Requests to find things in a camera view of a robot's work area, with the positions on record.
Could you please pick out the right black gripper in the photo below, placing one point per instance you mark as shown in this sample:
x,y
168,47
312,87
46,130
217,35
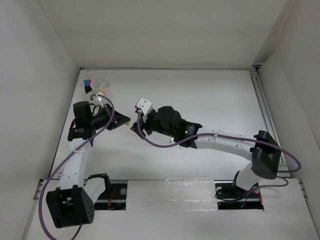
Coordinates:
x,y
144,124

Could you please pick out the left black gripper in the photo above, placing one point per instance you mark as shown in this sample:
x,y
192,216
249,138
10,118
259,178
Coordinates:
x,y
118,120

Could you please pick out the blue black highlighter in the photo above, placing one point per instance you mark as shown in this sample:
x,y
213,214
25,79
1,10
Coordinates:
x,y
85,84

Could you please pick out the pink black highlighter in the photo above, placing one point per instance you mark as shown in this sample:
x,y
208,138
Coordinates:
x,y
89,89

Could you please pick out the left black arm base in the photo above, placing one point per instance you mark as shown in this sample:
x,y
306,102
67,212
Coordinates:
x,y
108,195

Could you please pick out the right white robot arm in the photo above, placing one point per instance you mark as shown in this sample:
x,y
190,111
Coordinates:
x,y
261,150

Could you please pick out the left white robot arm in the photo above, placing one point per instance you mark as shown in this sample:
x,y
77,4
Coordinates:
x,y
72,203

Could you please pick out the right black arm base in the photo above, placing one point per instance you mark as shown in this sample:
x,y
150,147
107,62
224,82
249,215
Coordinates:
x,y
231,197

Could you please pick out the white round divided container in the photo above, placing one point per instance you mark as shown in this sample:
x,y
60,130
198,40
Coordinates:
x,y
98,83

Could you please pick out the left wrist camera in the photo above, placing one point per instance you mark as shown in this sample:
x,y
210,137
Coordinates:
x,y
97,99

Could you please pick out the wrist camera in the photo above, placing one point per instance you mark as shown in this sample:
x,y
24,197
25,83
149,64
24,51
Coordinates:
x,y
97,99
143,106

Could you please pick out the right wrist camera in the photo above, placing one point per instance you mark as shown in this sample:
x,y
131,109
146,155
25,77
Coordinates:
x,y
143,106

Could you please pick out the aluminium rail right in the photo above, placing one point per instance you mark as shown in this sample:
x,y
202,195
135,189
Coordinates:
x,y
266,115

